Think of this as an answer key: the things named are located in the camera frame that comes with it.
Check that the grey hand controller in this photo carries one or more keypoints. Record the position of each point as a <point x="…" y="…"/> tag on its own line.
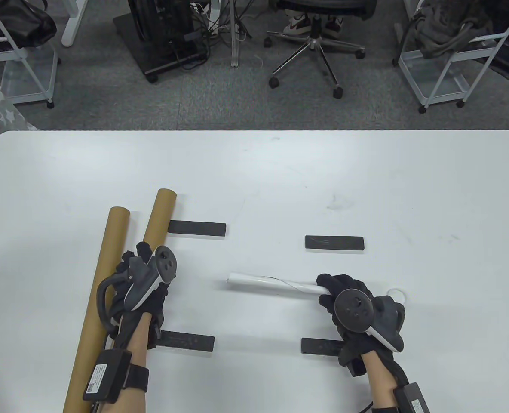
<point x="140" y="284"/>
<point x="353" y="309"/>

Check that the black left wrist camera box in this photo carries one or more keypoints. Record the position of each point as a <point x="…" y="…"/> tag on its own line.
<point x="106" y="376"/>

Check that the black bag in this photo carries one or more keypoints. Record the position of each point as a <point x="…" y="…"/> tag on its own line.
<point x="13" y="26"/>

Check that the black office chair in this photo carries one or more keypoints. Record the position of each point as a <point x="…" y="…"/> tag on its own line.
<point x="312" y="41"/>

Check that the person's right hand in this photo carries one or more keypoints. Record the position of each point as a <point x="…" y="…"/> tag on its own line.
<point x="349" y="344"/>

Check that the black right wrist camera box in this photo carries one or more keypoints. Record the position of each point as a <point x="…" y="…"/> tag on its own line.
<point x="413" y="400"/>

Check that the white cartoon figures poster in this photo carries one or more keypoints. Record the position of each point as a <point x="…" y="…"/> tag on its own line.
<point x="259" y="282"/>

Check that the white wheeled cart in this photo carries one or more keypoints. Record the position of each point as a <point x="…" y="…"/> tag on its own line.
<point x="26" y="81"/>
<point x="435" y="81"/>

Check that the person's right forearm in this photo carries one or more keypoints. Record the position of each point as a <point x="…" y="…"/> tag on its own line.
<point x="379" y="378"/>

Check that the grey backpack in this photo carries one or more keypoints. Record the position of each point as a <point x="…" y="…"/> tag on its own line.
<point x="448" y="26"/>

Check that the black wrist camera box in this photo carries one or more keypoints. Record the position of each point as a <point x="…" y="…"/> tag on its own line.
<point x="413" y="400"/>
<point x="106" y="376"/>

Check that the person's left hand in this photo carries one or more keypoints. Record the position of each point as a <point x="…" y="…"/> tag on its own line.
<point x="157" y="305"/>

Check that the white desk leg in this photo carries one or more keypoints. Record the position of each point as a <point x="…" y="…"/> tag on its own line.
<point x="72" y="30"/>
<point x="236" y="51"/>

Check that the black rectangular weight bar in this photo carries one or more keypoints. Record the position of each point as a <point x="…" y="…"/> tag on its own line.
<point x="335" y="243"/>
<point x="198" y="228"/>
<point x="321" y="346"/>
<point x="188" y="341"/>

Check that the black wheeled equipment stand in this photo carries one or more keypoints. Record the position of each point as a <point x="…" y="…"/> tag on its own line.
<point x="151" y="47"/>

